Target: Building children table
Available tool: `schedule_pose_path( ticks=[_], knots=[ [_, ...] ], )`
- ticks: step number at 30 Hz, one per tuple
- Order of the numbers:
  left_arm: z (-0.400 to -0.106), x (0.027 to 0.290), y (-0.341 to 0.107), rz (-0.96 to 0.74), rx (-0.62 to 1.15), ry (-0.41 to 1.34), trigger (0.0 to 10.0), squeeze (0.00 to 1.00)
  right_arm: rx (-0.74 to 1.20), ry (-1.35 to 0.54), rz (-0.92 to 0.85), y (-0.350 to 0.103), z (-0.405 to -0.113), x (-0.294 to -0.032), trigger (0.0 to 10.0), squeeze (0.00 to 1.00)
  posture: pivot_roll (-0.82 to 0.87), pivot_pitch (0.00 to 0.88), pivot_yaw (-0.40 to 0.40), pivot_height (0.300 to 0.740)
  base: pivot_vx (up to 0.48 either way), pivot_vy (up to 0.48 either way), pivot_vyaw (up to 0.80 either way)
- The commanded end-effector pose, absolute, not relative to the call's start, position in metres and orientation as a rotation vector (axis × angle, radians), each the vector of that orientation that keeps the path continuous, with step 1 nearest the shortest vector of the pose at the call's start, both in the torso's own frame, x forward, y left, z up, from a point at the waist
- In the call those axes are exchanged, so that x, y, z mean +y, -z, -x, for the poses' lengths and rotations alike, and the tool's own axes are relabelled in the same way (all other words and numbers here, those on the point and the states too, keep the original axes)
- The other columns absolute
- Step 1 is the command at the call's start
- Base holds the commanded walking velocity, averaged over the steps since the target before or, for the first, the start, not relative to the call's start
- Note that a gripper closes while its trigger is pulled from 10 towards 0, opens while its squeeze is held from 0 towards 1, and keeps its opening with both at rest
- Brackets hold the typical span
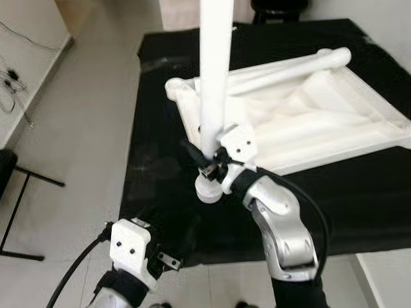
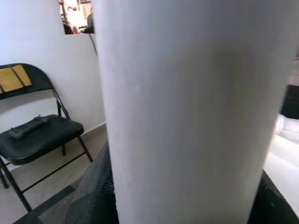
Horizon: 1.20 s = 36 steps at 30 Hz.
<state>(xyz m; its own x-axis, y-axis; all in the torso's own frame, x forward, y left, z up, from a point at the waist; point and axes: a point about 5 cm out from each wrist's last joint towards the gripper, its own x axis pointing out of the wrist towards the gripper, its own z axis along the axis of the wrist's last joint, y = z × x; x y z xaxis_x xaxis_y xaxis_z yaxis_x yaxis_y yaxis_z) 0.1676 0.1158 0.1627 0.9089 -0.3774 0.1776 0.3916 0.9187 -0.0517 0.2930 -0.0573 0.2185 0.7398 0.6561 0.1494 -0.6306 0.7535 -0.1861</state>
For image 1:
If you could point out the grey tape strip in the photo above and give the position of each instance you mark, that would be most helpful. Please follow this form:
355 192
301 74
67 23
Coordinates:
164 62

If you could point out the pink patterned cloth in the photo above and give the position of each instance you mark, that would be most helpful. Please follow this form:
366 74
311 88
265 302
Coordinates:
180 13

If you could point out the white plastic table top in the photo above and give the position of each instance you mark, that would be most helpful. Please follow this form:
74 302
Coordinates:
321 122

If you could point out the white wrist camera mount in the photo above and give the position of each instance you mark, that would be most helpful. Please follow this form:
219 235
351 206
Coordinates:
128 244
239 142

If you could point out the black wooden stool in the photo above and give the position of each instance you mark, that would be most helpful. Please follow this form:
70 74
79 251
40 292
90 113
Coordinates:
277 15

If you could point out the black folding chair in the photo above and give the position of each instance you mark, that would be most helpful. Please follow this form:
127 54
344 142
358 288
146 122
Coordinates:
5 170

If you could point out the white plastic table leg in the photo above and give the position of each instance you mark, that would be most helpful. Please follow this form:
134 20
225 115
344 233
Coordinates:
321 62
215 64
257 76

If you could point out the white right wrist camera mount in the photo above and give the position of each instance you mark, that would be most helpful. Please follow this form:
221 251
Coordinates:
239 142

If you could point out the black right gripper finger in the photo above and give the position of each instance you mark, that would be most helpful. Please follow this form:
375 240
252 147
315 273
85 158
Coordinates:
196 155

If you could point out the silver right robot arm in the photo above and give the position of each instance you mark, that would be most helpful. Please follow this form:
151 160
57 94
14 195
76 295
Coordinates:
286 231

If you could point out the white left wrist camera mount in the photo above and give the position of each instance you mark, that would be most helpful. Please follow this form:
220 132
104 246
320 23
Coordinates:
128 244

